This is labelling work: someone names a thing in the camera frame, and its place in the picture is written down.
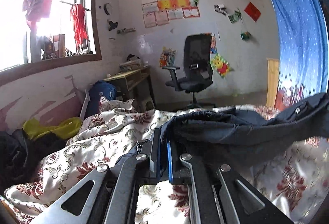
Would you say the round wall clock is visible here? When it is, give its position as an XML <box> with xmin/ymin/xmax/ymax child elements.
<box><xmin>103</xmin><ymin>2</ymin><xmax>113</xmax><ymax>15</ymax></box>

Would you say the dark black clothing pile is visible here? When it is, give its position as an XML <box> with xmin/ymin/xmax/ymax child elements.
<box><xmin>0</xmin><ymin>129</ymin><xmax>66</xmax><ymax>194</ymax></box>

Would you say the green hanging pouch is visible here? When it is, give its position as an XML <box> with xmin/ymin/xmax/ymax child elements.
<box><xmin>240</xmin><ymin>31</ymin><xmax>251</xmax><ymax>41</ymax></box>

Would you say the green plastic stool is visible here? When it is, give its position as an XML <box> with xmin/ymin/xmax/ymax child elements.
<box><xmin>136</xmin><ymin>97</ymin><xmax>156</xmax><ymax>113</ymax></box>

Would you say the cartoon character poster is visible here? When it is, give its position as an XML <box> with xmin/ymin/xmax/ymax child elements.
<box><xmin>159</xmin><ymin>47</ymin><xmax>176</xmax><ymax>67</ymax></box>

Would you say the wooden desk with shelf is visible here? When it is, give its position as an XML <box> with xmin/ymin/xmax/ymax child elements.
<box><xmin>103</xmin><ymin>66</ymin><xmax>156</xmax><ymax>105</ymax></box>

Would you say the blue patterned curtain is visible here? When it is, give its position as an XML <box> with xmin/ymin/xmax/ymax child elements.
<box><xmin>271</xmin><ymin>0</ymin><xmax>328</xmax><ymax>110</ymax></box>

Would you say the wooden window frame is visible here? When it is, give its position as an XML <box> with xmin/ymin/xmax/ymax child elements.
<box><xmin>1</xmin><ymin>0</ymin><xmax>102</xmax><ymax>85</ymax></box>

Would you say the Winnie the Pooh poster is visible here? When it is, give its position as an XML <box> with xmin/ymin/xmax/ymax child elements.
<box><xmin>210</xmin><ymin>53</ymin><xmax>234</xmax><ymax>78</ymax></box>

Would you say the red hanging garment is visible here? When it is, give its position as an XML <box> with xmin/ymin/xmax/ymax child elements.
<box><xmin>70</xmin><ymin>3</ymin><xmax>89</xmax><ymax>47</ymax></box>

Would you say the blue backpack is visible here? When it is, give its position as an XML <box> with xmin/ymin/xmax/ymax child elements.
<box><xmin>85</xmin><ymin>80</ymin><xmax>117</xmax><ymax>118</ymax></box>

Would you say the floral white red bedsheet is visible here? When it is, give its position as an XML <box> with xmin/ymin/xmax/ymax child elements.
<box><xmin>1</xmin><ymin>102</ymin><xmax>328</xmax><ymax>223</ymax></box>

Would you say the black mesh office chair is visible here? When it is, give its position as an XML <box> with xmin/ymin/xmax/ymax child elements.
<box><xmin>163</xmin><ymin>34</ymin><xmax>216</xmax><ymax>110</ymax></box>

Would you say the red paper square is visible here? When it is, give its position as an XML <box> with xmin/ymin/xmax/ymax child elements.
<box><xmin>244</xmin><ymin>2</ymin><xmax>261</xmax><ymax>22</ymax></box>

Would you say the wall certificates cluster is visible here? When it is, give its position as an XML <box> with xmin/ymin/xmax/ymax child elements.
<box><xmin>141</xmin><ymin>0</ymin><xmax>200</xmax><ymax>28</ymax></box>

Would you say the yellow-green cloth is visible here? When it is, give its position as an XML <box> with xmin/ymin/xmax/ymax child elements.
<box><xmin>22</xmin><ymin>117</ymin><xmax>82</xmax><ymax>140</ymax></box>

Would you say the dark navy padded jacket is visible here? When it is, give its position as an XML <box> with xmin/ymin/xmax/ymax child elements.
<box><xmin>110</xmin><ymin>92</ymin><xmax>329</xmax><ymax>183</ymax></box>

